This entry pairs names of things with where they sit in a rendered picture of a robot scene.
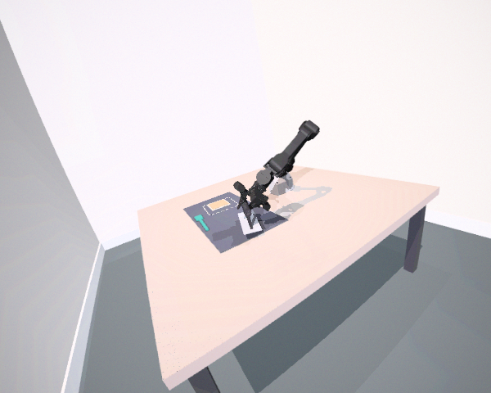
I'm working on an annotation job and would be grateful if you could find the peach square tile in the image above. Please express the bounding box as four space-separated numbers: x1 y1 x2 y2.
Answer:
207 199 231 211

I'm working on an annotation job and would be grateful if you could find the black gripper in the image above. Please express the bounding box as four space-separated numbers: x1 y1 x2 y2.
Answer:
233 180 271 211

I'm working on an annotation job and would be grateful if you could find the turquoise small trowel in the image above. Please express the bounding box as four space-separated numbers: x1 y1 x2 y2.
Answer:
194 215 209 232

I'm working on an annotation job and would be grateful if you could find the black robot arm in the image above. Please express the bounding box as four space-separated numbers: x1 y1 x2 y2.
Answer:
248 120 320 206

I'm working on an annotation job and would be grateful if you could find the grey rectangular mat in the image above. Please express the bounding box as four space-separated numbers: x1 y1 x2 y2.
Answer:
184 192 289 253

